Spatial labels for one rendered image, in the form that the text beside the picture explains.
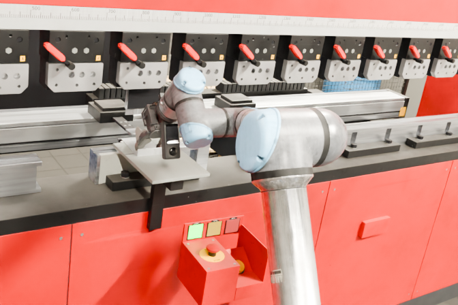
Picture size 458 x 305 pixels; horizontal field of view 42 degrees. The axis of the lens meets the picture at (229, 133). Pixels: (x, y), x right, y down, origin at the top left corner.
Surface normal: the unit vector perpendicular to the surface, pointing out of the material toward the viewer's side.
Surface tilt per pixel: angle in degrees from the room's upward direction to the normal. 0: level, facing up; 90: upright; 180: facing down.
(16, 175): 90
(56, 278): 90
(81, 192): 0
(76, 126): 90
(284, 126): 44
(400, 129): 90
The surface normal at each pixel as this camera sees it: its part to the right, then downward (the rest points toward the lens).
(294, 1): 0.54, 0.36
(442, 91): -0.83, 0.07
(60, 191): 0.14, -0.93
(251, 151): -0.89, -0.10
